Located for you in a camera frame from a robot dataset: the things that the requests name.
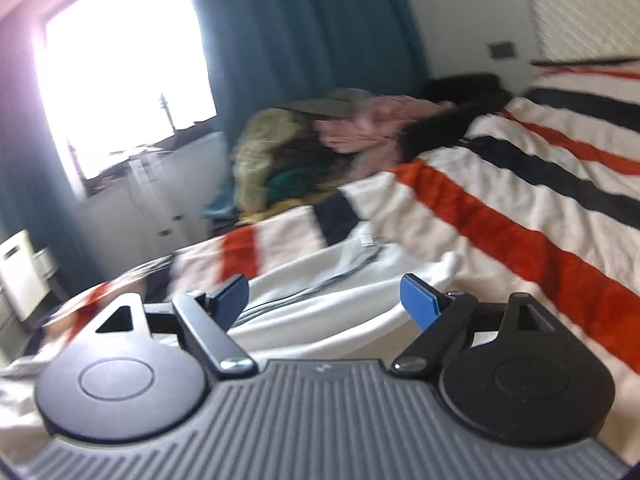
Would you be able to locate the striped blanket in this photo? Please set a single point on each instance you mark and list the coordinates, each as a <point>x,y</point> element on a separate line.
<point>500,200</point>

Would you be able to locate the white chair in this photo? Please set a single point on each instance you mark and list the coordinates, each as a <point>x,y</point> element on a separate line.
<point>22,275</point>

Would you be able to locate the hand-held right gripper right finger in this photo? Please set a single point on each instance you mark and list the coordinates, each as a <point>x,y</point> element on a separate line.
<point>421,305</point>

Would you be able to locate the blue curtain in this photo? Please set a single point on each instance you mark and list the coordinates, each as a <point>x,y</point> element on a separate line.
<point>300,30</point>
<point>30,200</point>

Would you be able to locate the white padded headboard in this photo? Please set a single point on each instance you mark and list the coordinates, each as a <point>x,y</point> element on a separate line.
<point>585,22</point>

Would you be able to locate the dark wall switch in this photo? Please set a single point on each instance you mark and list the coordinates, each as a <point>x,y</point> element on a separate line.
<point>501,50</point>

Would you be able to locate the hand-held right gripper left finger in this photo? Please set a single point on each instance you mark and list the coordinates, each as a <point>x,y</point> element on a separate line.
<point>231,297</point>

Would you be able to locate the garment steamer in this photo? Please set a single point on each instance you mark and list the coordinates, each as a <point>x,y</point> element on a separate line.
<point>145,190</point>

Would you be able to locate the olive cloth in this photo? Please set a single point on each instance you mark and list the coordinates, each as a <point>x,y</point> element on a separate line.
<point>325,102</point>

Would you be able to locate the white garment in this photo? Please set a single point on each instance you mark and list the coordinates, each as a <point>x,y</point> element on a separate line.
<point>320,320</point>

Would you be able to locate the dark green garment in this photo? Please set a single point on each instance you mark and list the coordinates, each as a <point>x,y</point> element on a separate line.
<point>295,185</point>

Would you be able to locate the black armchair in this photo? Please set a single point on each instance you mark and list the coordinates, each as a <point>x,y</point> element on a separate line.
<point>450,115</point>

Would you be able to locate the window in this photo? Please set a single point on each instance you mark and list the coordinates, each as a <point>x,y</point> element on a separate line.
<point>120,70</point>

